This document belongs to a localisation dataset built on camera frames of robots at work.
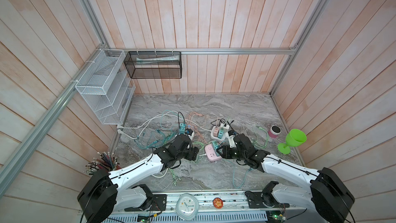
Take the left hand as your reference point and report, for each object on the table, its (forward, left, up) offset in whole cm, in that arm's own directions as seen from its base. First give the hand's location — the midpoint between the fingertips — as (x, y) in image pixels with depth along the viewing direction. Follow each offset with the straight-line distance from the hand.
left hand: (192, 151), depth 82 cm
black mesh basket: (+55, +27, +17) cm, 63 cm away
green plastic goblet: (+4, -53, +8) cm, 54 cm away
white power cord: (+20, +48, -8) cm, 52 cm away
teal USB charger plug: (+4, -13, -1) cm, 14 cm away
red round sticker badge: (-23, -13, -7) cm, 27 cm away
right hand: (+2, -15, -2) cm, 15 cm away
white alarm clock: (-25, +2, -5) cm, 26 cm away
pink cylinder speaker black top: (+14, -50, -2) cm, 52 cm away
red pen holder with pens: (-7, +44, +4) cm, 45 cm away
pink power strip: (+1, -10, -5) cm, 11 cm away
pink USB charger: (+12, -14, -1) cm, 19 cm away
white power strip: (+11, -16, -1) cm, 19 cm away
